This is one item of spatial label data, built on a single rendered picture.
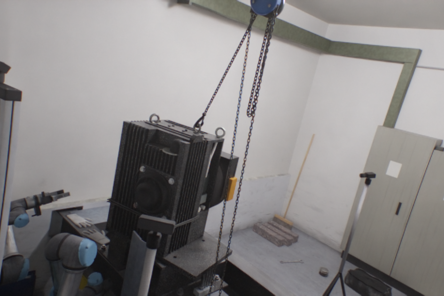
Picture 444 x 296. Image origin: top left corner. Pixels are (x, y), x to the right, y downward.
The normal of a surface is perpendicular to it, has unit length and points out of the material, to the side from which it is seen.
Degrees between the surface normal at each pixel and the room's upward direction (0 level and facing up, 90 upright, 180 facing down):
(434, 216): 90
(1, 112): 90
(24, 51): 90
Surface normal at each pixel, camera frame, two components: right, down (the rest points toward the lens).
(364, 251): -0.68, 0.01
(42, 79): 0.70, 0.30
